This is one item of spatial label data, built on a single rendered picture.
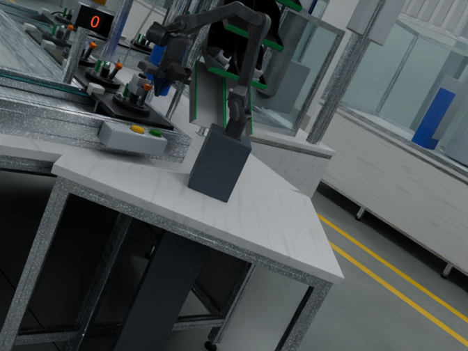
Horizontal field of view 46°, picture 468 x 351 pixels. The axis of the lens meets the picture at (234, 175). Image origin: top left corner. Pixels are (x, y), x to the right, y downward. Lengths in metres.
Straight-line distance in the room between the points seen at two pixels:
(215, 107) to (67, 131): 0.65
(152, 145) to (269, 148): 1.49
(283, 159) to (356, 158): 2.55
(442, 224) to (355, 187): 0.94
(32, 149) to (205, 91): 0.79
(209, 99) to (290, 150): 1.28
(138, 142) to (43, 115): 0.30
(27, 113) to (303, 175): 2.20
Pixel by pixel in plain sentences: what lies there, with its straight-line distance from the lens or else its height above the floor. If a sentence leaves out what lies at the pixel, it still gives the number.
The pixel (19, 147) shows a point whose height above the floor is 0.86.
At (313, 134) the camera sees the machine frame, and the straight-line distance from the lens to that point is 3.52.
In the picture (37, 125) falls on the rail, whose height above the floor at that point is 0.90.
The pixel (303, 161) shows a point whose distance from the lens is 3.48.
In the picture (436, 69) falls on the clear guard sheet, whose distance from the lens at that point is 5.67.
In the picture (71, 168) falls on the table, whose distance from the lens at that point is 1.61.
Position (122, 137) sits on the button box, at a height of 0.94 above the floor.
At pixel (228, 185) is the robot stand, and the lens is 1.80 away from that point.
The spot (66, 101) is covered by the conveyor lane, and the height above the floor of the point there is 0.92.
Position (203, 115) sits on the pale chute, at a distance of 2.12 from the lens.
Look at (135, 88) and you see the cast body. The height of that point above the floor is 1.04.
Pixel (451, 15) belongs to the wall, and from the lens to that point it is 10.76.
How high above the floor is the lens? 1.45
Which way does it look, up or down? 16 degrees down
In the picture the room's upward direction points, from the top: 25 degrees clockwise
